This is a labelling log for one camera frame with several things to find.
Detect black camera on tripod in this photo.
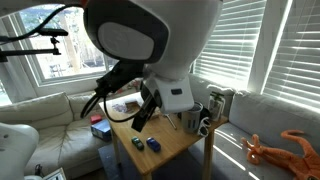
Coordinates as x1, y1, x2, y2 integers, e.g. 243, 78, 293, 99
0, 27, 69, 63

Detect large white-framed window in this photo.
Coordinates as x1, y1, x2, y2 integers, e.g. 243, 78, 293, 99
0, 3, 134, 88

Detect orange plush octopus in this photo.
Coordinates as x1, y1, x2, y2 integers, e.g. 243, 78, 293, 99
240, 129, 320, 180

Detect white window blind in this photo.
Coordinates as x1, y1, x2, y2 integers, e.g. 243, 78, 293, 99
191, 0, 268, 90
263, 0, 320, 111

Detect dark rug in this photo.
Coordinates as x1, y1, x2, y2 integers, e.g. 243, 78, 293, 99
98, 141, 208, 180

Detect white leather sofa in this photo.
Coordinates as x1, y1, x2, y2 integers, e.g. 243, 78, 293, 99
0, 91, 114, 178

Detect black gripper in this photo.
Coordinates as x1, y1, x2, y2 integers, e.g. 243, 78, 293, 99
130, 90, 164, 133

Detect red box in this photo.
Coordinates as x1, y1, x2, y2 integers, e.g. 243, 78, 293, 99
89, 114, 104, 125

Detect wooden table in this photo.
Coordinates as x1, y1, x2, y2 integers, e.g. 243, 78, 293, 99
98, 91, 229, 180

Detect white sunglasses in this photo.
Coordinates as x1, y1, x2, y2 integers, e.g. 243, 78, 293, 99
197, 117, 213, 138

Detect metal spoon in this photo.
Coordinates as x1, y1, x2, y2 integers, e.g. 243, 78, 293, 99
164, 113, 178, 131

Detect blue box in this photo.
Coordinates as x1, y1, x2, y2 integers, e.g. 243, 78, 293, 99
90, 119, 113, 142

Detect wooden block pair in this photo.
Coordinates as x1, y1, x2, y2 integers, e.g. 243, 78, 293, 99
124, 99, 140, 111

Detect blue toy car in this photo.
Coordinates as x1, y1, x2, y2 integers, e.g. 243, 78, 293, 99
146, 136, 162, 153

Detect clear pouch green plant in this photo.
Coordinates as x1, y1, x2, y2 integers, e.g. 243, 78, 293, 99
207, 91, 226, 122

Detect single wooden block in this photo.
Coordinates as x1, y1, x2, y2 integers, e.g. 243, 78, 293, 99
148, 112, 162, 121

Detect grey fabric sofa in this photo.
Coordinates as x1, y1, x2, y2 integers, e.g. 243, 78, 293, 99
188, 74, 320, 180

